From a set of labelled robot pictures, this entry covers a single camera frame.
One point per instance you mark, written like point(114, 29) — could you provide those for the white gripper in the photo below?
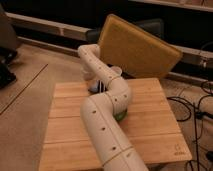
point(88, 74)

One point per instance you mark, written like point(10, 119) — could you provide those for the green bowl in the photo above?
point(120, 116)

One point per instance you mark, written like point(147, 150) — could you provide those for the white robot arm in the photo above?
point(115, 151)

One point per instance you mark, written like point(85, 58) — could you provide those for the dark sofa corner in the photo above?
point(8, 49)

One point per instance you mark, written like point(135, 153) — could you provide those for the white shelf rail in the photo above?
point(46, 26)

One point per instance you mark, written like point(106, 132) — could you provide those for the yellow cushion board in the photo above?
point(139, 53)

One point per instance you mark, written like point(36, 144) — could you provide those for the black striped utensil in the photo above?
point(101, 87)

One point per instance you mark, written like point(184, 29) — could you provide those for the black chair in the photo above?
point(152, 26)

